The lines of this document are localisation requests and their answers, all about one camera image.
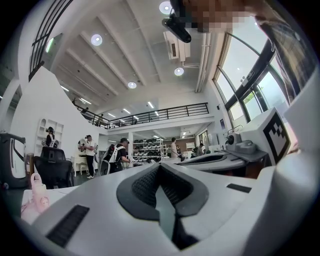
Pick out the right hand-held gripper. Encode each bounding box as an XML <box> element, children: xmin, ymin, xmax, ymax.
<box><xmin>174</xmin><ymin>107</ymin><xmax>292</xmax><ymax>172</ymax></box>

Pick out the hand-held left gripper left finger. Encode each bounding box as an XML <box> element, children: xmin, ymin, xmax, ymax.
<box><xmin>31</xmin><ymin>162</ymin><xmax>182</xmax><ymax>256</ymax></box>

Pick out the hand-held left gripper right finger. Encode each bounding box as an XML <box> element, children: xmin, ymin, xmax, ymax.
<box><xmin>159</xmin><ymin>162</ymin><xmax>275</xmax><ymax>251</ymax></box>

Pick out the white dressing table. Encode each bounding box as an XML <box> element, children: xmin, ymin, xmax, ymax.
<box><xmin>70</xmin><ymin>153</ymin><xmax>90</xmax><ymax>177</ymax></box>

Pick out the pink handheld device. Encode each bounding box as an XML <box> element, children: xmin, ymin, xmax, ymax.
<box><xmin>20</xmin><ymin>172</ymin><xmax>52</xmax><ymax>224</ymax></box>

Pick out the black office chair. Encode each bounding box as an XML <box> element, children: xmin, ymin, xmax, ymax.
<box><xmin>33</xmin><ymin>146</ymin><xmax>75</xmax><ymax>190</ymax></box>

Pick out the white rack of helmets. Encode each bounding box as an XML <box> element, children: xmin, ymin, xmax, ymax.
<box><xmin>132</xmin><ymin>138</ymin><xmax>165</xmax><ymax>164</ymax></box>

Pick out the black mezzanine railing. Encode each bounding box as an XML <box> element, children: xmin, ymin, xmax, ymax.
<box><xmin>73</xmin><ymin>102</ymin><xmax>210</xmax><ymax>130</ymax></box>

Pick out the brown wooden box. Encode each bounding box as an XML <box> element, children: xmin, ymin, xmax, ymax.
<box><xmin>25</xmin><ymin>152</ymin><xmax>35</xmax><ymax>176</ymax></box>

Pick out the large black-framed window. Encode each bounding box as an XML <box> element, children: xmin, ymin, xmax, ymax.
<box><xmin>211</xmin><ymin>23</ymin><xmax>292</xmax><ymax>125</ymax></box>

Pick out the ceiling air conditioner unit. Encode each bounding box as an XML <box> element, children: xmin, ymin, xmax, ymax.
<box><xmin>163</xmin><ymin>30</ymin><xmax>191</xmax><ymax>63</ymax></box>

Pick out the person's plaid shirt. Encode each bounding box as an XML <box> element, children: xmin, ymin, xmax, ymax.
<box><xmin>254</xmin><ymin>13</ymin><xmax>319</xmax><ymax>102</ymax></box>

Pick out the black stair railing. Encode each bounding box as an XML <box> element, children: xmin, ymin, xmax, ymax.
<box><xmin>28</xmin><ymin>0</ymin><xmax>74</xmax><ymax>82</ymax></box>

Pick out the white arched wall shelf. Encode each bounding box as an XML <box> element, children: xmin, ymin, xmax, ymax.
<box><xmin>34</xmin><ymin>118</ymin><xmax>65</xmax><ymax>156</ymax></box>

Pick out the black head-worn camera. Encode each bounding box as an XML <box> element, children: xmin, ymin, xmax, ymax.
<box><xmin>161</xmin><ymin>12</ymin><xmax>193</xmax><ymax>44</ymax></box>

